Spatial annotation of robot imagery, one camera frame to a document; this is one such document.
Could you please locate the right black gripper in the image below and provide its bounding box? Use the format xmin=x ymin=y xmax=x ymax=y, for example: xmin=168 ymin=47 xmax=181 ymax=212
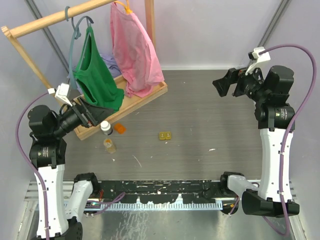
xmin=212 ymin=61 xmax=269 ymax=103

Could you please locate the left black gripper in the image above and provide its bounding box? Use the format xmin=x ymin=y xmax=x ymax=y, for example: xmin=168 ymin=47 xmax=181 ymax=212
xmin=52 ymin=95 xmax=114 ymax=136

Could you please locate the yellow two-compartment pill box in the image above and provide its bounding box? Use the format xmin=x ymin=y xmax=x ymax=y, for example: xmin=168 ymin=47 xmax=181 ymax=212
xmin=158 ymin=131 xmax=172 ymax=141

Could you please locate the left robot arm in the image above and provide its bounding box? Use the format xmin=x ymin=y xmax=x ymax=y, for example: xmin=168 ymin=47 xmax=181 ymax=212
xmin=27 ymin=97 xmax=114 ymax=240

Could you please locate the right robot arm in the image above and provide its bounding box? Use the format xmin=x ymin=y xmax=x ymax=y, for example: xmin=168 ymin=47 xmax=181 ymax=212
xmin=212 ymin=65 xmax=300 ymax=218

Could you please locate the white-capped dark pill bottle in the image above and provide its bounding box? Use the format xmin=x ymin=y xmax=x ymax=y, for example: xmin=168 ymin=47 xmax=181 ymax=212
xmin=100 ymin=120 xmax=113 ymax=136

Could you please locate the orange pill box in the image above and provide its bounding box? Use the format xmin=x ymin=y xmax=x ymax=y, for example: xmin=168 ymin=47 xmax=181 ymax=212
xmin=114 ymin=123 xmax=127 ymax=134

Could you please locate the clear amber pill bottle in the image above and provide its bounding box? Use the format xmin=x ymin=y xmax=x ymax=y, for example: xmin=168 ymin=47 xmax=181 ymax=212
xmin=103 ymin=138 xmax=117 ymax=154

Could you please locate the green tank top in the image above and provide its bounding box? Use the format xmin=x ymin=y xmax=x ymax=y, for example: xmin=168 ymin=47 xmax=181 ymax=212
xmin=74 ymin=27 xmax=125 ymax=112

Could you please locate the lavender cloth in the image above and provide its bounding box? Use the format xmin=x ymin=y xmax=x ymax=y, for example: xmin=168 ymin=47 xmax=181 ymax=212
xmin=72 ymin=53 xmax=122 ymax=94

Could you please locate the pink shirt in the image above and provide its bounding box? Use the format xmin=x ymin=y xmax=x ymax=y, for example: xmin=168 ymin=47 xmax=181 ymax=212
xmin=110 ymin=2 xmax=164 ymax=98

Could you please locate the grey-blue clothes hanger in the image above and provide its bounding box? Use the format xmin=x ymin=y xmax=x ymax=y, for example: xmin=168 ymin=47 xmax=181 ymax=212
xmin=64 ymin=6 xmax=94 ymax=89

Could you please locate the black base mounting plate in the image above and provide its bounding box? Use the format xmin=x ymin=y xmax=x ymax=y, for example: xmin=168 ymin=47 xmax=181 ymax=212
xmin=100 ymin=180 xmax=236 ymax=204

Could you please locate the orange clothes hanger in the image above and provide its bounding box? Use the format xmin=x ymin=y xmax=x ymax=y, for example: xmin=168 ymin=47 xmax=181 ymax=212
xmin=115 ymin=0 xmax=133 ymax=15

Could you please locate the wooden clothes rack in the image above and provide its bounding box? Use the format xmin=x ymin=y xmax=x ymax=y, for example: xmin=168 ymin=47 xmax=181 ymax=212
xmin=0 ymin=0 xmax=168 ymax=141

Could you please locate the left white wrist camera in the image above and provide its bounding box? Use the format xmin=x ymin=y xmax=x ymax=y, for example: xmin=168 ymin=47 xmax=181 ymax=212
xmin=47 ymin=83 xmax=73 ymax=107

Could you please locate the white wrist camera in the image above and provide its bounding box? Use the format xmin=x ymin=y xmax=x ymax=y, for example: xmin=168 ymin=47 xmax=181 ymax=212
xmin=47 ymin=83 xmax=73 ymax=107
xmin=245 ymin=46 xmax=271 ymax=76

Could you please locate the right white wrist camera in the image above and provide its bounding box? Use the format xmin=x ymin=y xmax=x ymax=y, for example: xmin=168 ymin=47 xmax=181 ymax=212
xmin=245 ymin=46 xmax=271 ymax=76

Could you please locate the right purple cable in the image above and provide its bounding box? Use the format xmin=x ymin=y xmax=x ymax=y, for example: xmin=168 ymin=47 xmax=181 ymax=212
xmin=259 ymin=44 xmax=317 ymax=236

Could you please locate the aluminium frame rail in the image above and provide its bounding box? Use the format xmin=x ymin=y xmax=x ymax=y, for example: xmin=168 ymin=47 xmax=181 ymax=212
xmin=24 ymin=181 xmax=76 ymax=201

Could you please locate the white slotted cable duct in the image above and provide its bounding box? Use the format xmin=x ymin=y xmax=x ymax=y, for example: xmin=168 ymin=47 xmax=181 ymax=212
xmin=106 ymin=200 xmax=223 ymax=212

